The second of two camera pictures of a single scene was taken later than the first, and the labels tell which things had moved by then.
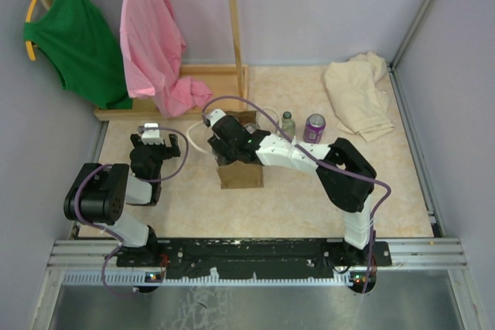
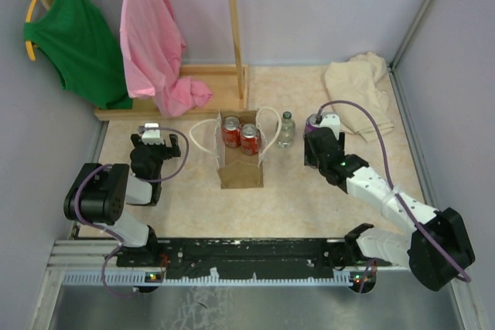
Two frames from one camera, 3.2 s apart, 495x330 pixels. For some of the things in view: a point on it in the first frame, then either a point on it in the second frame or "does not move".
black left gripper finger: [134, 138] does not move
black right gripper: [219, 147] → [310, 158]
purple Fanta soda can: [314, 127] does not move
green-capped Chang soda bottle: [288, 125] does not move
